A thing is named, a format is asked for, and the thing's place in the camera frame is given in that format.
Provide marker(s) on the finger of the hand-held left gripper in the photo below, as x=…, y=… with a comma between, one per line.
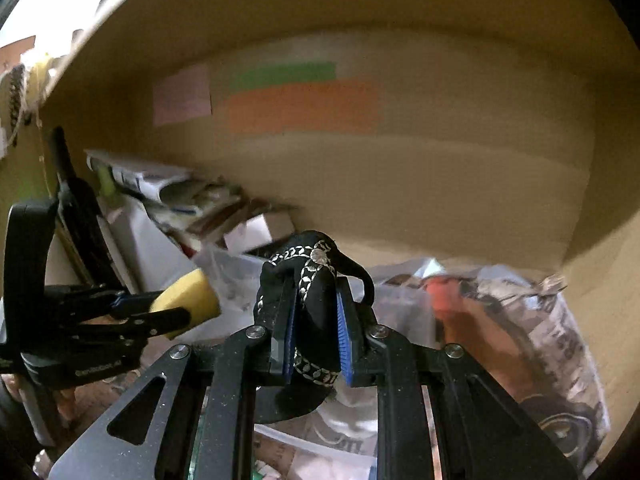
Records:
x=150, y=324
x=90, y=300

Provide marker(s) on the white printed cloth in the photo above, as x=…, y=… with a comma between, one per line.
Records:
x=345, y=425

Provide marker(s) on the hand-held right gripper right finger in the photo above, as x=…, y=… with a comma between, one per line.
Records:
x=346, y=332

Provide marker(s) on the large cardboard box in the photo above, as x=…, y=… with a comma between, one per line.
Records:
x=425, y=185

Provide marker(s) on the yellow sponge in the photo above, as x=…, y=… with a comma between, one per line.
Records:
x=192, y=297

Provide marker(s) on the clear plastic bag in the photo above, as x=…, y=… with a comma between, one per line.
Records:
x=235, y=280

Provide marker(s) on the small white carton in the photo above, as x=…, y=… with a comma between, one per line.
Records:
x=260, y=232

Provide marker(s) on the stack of booklets and papers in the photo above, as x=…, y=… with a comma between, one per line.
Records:
x=200, y=200

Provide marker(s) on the green paper label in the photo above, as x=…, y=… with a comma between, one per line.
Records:
x=282, y=75

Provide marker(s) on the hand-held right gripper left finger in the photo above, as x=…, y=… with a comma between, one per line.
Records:
x=287, y=345

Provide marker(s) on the orange paper label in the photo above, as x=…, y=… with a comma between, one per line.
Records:
x=305, y=107

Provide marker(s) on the pink paper label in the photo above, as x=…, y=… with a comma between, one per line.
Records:
x=181, y=95

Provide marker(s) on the printed plastic bag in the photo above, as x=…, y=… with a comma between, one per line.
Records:
x=530, y=325

